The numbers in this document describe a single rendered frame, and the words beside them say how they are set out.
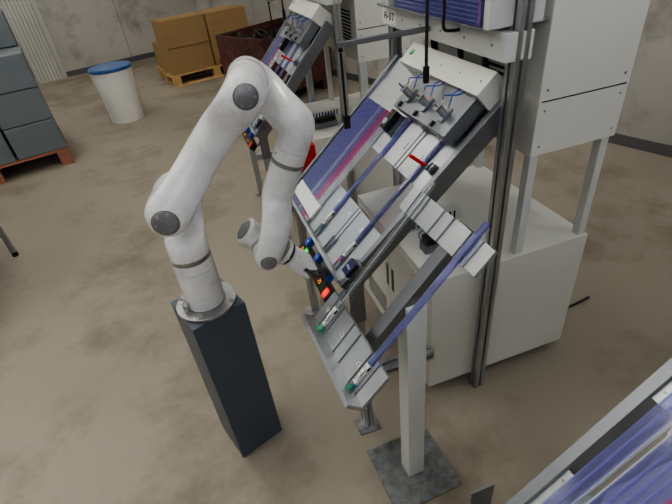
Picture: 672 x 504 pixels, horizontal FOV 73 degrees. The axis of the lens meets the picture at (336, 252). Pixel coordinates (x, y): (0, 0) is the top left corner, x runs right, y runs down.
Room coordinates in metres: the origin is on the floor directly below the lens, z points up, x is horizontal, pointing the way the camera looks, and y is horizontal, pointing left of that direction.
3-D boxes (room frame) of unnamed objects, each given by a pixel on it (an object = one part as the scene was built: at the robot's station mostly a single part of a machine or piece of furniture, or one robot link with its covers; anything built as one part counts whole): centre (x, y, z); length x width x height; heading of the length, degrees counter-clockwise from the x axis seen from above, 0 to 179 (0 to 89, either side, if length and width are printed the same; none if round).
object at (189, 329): (1.12, 0.43, 0.35); 0.18 x 0.18 x 0.70; 34
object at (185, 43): (7.38, 1.59, 0.42); 1.37 x 0.97 x 0.84; 124
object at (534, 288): (1.59, -0.53, 0.31); 0.70 x 0.65 x 0.62; 15
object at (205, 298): (1.12, 0.43, 0.79); 0.19 x 0.19 x 0.18
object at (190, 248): (1.16, 0.43, 1.00); 0.19 x 0.12 x 0.24; 4
